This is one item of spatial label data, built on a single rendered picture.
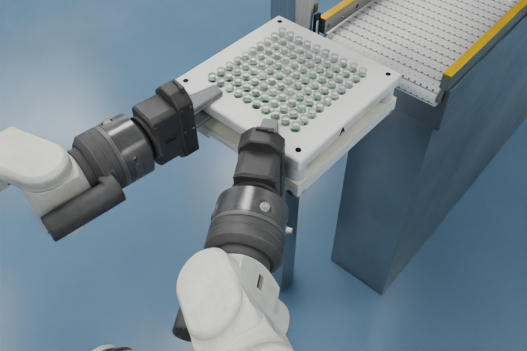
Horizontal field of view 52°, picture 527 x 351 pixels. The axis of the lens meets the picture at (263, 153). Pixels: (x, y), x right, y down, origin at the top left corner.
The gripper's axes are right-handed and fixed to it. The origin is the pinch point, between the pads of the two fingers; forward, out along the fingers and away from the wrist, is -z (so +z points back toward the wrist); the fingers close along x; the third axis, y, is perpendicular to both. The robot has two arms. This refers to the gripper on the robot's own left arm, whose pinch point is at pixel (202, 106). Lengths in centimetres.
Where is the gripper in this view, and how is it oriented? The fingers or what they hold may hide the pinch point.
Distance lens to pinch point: 78.1
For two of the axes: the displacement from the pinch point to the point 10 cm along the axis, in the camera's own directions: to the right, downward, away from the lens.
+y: 6.5, 5.5, -5.2
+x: 0.1, 6.8, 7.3
